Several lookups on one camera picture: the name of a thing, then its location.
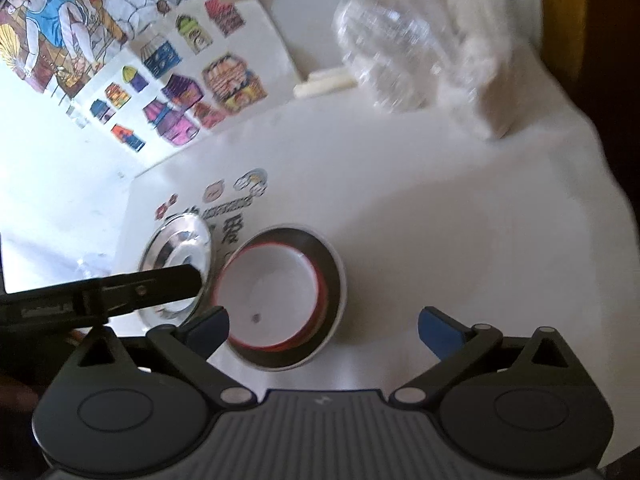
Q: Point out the stainless steel bowl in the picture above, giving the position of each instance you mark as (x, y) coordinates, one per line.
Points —
(331, 280)

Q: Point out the small white red-rimmed bowl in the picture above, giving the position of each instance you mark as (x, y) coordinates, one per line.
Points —
(323, 292)
(270, 300)

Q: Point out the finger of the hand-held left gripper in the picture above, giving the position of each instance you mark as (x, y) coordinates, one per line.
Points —
(160, 287)

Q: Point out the coloured houses drawing sheet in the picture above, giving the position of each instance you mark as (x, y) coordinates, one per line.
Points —
(265, 45)

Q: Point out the white cylindrical stick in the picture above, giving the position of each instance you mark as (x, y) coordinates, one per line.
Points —
(327, 77)
(320, 91)

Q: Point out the partly coloured cartoon drawing sheet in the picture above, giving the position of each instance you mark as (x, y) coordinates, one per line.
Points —
(50, 10)

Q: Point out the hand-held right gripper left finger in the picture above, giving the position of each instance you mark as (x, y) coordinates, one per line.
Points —
(210, 330)

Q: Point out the clear bag of white blocks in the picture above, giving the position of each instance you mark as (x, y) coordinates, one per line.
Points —
(390, 50)

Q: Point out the steel plate with oval sticker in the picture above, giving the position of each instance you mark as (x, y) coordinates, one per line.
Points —
(175, 245)

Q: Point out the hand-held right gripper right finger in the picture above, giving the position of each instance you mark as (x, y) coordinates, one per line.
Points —
(440, 332)

